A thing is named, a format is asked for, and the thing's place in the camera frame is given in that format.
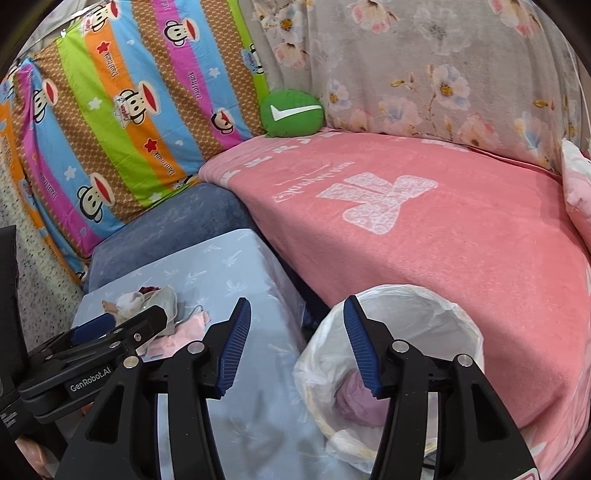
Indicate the white bag-lined waste bin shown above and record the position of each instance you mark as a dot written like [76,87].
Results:
[443,332]

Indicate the speckled white cloth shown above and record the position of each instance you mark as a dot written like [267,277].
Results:
[41,295]

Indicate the blue-grey velvet cushion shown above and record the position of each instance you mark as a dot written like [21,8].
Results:
[175,221]

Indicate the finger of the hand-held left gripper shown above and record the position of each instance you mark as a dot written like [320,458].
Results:
[143,325]
[92,330]

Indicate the purple crumpled wad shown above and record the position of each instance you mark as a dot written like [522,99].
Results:
[355,401]

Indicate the striped monkey print pillow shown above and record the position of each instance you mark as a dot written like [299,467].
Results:
[138,115]
[11,152]

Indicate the pink face mask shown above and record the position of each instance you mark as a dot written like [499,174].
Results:
[189,330]

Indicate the grey floral pillow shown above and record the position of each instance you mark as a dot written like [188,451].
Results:
[415,69]

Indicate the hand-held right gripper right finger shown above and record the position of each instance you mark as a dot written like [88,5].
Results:
[362,350]

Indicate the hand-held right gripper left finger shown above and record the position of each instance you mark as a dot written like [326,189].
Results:
[235,341]

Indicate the light blue palm print cloth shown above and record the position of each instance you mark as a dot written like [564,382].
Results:
[258,286]

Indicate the dark red velvet scrunchie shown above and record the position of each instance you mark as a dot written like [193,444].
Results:
[147,290]

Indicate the green round cushion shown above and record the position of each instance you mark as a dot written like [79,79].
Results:
[291,115]

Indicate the pink fleece blanket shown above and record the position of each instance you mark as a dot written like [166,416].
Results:
[461,254]

